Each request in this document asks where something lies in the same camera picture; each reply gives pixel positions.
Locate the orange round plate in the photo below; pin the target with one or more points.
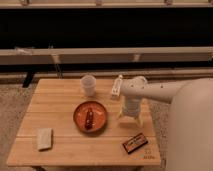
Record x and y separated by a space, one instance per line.
99 117

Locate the black orange eraser box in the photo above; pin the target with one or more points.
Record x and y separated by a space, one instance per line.
135 143

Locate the long wooden bench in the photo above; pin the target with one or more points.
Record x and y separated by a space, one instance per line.
27 56

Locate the white plastic bottle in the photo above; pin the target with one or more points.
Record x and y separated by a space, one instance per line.
115 92

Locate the white ribbed gripper body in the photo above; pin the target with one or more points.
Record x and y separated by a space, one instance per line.
131 107

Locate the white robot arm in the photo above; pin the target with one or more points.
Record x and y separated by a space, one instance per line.
190 126

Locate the small brown bottle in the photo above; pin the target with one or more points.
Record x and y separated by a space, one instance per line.
89 119

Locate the translucent plastic cup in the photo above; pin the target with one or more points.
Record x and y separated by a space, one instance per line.
88 83

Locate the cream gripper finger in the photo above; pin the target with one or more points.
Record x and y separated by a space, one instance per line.
119 116
139 121

